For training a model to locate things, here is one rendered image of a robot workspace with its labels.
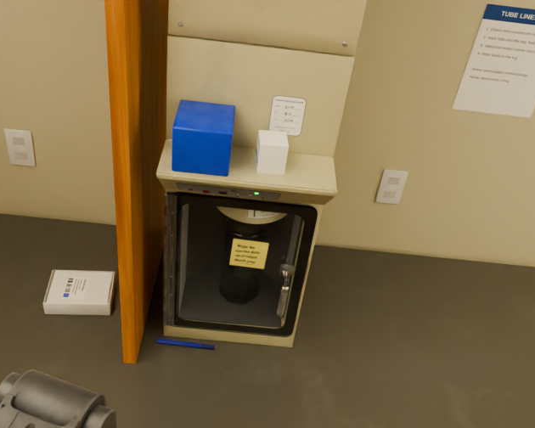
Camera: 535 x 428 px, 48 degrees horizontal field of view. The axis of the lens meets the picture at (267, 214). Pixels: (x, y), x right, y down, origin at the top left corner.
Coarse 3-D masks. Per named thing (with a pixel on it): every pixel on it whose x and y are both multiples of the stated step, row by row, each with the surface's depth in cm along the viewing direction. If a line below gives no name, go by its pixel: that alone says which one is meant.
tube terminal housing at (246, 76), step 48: (192, 48) 103; (240, 48) 102; (288, 48) 103; (192, 96) 108; (240, 96) 108; (336, 96) 108; (240, 144) 114; (192, 192) 121; (192, 336) 149; (240, 336) 149
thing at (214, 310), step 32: (192, 224) 125; (224, 224) 125; (256, 224) 125; (288, 224) 125; (192, 256) 131; (224, 256) 131; (288, 256) 130; (192, 288) 137; (224, 288) 137; (256, 288) 136; (192, 320) 144; (224, 320) 143; (256, 320) 143; (288, 320) 143
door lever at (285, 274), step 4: (280, 272) 133; (284, 272) 133; (288, 272) 133; (280, 276) 133; (284, 276) 132; (288, 276) 133; (284, 280) 131; (284, 284) 130; (288, 284) 130; (284, 288) 129; (288, 288) 129; (280, 292) 130; (284, 292) 129; (280, 296) 131; (284, 296) 131; (280, 300) 131; (284, 300) 131; (280, 304) 132; (284, 304) 132; (280, 308) 133; (284, 308) 134; (280, 312) 134
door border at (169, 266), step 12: (168, 204) 122; (168, 216) 124; (168, 228) 126; (168, 240) 128; (168, 252) 130; (168, 264) 132; (168, 276) 135; (168, 288) 137; (168, 300) 139; (168, 312) 142; (168, 324) 145
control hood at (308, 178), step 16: (160, 160) 108; (240, 160) 111; (288, 160) 112; (304, 160) 113; (320, 160) 114; (160, 176) 105; (176, 176) 105; (192, 176) 105; (208, 176) 106; (240, 176) 107; (256, 176) 107; (272, 176) 108; (288, 176) 109; (304, 176) 109; (320, 176) 110; (272, 192) 110; (288, 192) 108; (304, 192) 107; (320, 192) 107; (336, 192) 107
